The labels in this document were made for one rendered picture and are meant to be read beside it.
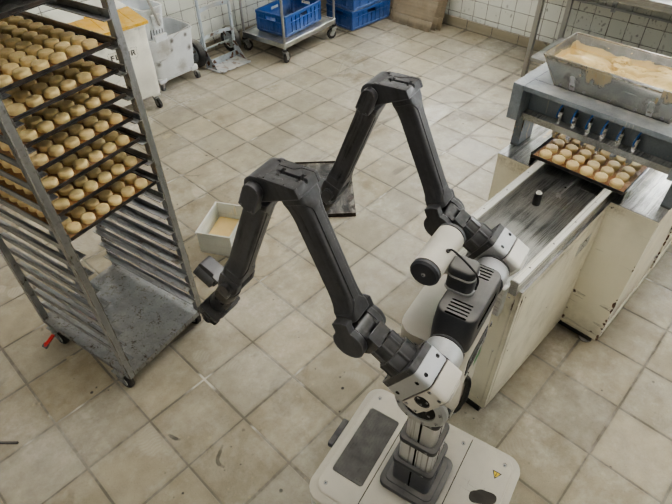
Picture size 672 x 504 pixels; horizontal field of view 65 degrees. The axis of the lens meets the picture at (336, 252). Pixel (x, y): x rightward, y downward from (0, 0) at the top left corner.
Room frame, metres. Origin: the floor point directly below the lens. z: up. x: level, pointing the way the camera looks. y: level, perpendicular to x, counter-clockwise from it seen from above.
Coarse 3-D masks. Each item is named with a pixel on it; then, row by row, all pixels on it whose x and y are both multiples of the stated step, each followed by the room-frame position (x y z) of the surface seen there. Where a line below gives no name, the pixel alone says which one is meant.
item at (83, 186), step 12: (120, 156) 1.75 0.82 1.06; (132, 156) 1.75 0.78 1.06; (96, 168) 1.67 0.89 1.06; (108, 168) 1.69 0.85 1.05; (120, 168) 1.67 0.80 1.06; (0, 180) 1.64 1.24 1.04; (84, 180) 1.60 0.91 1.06; (96, 180) 1.62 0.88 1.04; (108, 180) 1.61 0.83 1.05; (24, 192) 1.56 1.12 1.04; (60, 192) 1.53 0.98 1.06; (72, 192) 1.53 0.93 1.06; (84, 192) 1.55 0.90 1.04; (60, 204) 1.46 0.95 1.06; (72, 204) 1.48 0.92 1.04
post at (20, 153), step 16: (0, 112) 1.38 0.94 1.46; (0, 128) 1.38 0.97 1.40; (16, 144) 1.38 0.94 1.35; (16, 160) 1.38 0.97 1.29; (32, 176) 1.38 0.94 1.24; (32, 192) 1.38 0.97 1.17; (48, 208) 1.38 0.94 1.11; (64, 240) 1.38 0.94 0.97; (80, 272) 1.38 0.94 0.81; (96, 304) 1.38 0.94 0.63; (112, 336) 1.38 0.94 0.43; (128, 368) 1.38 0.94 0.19
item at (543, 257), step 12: (600, 192) 1.67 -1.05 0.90; (612, 192) 1.70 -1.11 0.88; (588, 204) 1.60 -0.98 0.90; (600, 204) 1.62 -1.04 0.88; (576, 216) 1.53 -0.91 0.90; (588, 216) 1.55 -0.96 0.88; (564, 228) 1.46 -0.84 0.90; (576, 228) 1.48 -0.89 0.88; (552, 240) 1.40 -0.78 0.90; (564, 240) 1.41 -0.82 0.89; (540, 252) 1.34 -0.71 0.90; (552, 252) 1.35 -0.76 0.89; (528, 264) 1.28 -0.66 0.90; (540, 264) 1.29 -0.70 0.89; (516, 276) 1.23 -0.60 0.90; (528, 276) 1.23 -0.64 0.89; (516, 288) 1.19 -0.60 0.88
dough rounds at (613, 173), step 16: (560, 144) 1.99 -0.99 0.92; (576, 144) 1.99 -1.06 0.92; (560, 160) 1.87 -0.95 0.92; (576, 160) 1.87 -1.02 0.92; (592, 160) 1.86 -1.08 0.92; (608, 160) 1.89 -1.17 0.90; (624, 160) 1.86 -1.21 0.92; (592, 176) 1.78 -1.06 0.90; (608, 176) 1.78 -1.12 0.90; (624, 176) 1.75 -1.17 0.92
